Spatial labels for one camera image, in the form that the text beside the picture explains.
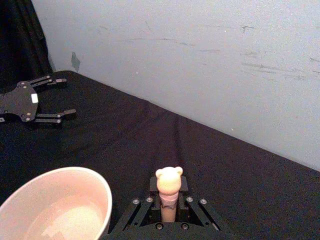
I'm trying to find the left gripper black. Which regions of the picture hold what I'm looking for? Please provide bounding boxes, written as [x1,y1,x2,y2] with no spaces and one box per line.
[0,75,77,125]

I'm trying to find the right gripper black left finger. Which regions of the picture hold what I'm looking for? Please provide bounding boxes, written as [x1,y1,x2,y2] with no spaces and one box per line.
[113,176,161,232]

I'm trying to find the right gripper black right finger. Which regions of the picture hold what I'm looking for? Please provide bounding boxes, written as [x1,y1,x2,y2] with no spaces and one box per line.
[175,175,222,231]

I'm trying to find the cream bear-headed stick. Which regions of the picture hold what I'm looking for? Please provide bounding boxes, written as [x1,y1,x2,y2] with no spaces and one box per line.
[155,166,184,223]

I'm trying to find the black table cloth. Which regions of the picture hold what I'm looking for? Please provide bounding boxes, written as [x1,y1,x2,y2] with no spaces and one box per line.
[0,69,320,240]

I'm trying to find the black hanging curtain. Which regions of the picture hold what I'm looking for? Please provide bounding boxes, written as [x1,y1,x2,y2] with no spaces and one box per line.
[0,0,56,94]

